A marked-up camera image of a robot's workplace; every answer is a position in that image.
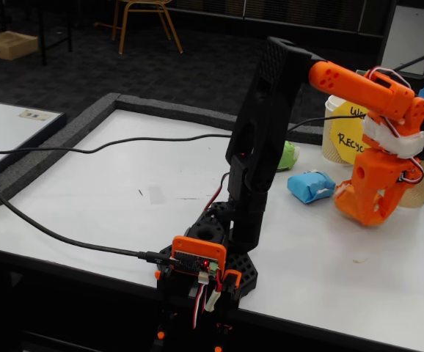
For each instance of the brown cardboard box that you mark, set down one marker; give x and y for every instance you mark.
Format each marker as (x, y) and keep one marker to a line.
(8, 45)

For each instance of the short grey foam border strip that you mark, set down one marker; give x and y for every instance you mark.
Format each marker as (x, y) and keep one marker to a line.
(307, 133)

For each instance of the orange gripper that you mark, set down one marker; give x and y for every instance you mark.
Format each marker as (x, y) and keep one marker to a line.
(370, 180)

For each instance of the black framed whiteboard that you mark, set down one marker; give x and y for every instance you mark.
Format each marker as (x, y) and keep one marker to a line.
(6, 124)

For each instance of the yellow metal legged chair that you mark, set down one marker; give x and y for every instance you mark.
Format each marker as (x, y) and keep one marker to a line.
(124, 22)

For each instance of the orange and black robot arm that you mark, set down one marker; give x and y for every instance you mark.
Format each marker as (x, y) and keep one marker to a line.
(267, 110)

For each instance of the white tape wrap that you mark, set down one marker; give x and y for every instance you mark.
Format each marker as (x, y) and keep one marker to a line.
(399, 143)

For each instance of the blue paper wad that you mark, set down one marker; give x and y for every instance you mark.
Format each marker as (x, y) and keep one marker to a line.
(309, 187)

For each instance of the green paper wad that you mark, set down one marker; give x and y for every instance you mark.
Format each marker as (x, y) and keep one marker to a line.
(289, 157)

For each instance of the orange controller board mount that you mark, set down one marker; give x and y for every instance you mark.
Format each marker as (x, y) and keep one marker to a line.
(197, 251)

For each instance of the ribbed beige paper cup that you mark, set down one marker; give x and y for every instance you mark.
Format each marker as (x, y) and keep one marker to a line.
(415, 196)
(327, 146)

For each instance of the long grey foam border strip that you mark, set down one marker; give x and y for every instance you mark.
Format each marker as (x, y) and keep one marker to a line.
(50, 146)
(153, 106)

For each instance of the yellow welcome sign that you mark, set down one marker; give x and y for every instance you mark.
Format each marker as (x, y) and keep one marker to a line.
(344, 143)

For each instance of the white framed panel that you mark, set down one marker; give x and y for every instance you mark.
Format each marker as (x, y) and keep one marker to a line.
(410, 36)

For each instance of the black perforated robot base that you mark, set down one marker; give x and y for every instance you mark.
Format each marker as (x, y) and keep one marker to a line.
(243, 267)

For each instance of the black slanted stand rod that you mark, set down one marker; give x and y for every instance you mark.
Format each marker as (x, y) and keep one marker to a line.
(415, 61)

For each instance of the black metal table leg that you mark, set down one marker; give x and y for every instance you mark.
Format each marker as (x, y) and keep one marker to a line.
(42, 33)

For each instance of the small paper label sticker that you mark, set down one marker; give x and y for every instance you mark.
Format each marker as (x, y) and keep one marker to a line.
(35, 115)

